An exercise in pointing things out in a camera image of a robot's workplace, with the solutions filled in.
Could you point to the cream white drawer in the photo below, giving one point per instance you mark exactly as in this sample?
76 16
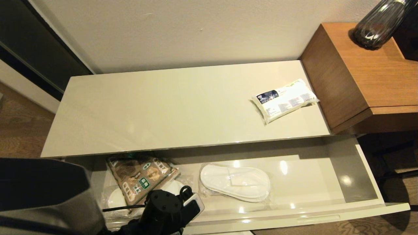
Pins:
310 182

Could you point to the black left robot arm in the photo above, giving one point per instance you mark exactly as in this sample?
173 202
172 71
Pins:
42 186

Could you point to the wooden side cabinet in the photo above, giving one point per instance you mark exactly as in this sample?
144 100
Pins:
369 75

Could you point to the white slippers in crinkled wrap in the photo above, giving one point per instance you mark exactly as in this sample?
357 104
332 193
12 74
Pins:
116 199

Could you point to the dark glass vase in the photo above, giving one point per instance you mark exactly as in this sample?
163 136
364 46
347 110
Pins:
375 29

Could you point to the dark sliding door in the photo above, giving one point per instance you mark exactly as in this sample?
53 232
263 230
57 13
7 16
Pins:
32 42

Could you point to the black box on desk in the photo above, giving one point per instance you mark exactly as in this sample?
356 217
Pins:
408 39

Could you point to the green label snack bag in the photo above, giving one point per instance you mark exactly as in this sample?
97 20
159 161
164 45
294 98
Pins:
140 178

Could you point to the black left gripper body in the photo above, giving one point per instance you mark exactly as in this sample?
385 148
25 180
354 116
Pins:
163 209

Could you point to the white tissue pack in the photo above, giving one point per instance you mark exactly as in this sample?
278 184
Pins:
284 99

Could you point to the white slippers with paper tag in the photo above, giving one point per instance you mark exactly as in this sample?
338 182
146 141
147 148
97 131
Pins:
235 182

